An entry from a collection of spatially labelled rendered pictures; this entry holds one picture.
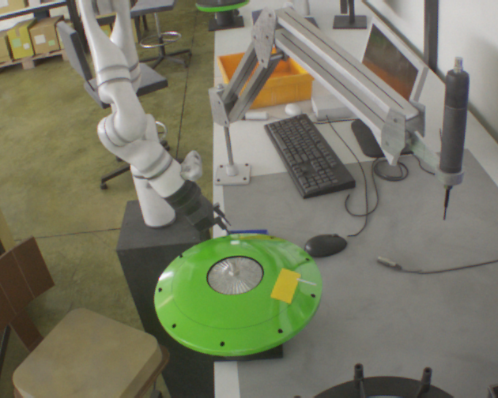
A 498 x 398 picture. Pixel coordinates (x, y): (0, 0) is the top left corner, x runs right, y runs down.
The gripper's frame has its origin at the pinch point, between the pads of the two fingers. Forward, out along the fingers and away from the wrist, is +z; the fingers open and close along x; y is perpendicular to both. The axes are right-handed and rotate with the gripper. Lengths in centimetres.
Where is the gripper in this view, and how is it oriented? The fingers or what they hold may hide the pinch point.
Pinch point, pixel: (231, 230)
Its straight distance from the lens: 121.5
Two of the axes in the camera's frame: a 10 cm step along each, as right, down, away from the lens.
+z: 5.5, 6.5, 5.3
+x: 1.3, 5.5, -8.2
